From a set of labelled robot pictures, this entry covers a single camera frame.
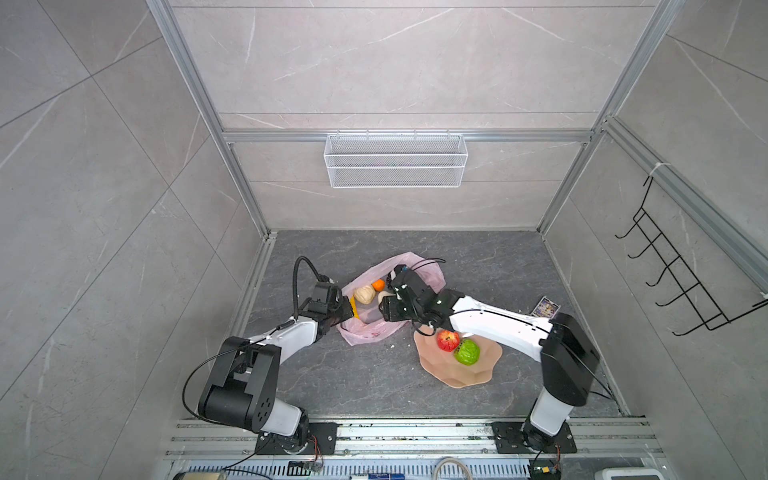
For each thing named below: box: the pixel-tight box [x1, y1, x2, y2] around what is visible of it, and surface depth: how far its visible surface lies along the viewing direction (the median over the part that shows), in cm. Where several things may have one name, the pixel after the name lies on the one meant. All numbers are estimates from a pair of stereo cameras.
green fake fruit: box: [453, 338, 480, 366], surface depth 84 cm
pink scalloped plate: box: [413, 324, 503, 389], surface depth 85 cm
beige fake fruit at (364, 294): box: [353, 285, 376, 304], surface depth 97 cm
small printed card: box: [531, 296, 561, 319], surface depth 97 cm
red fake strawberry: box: [436, 330, 461, 352], surface depth 86 cm
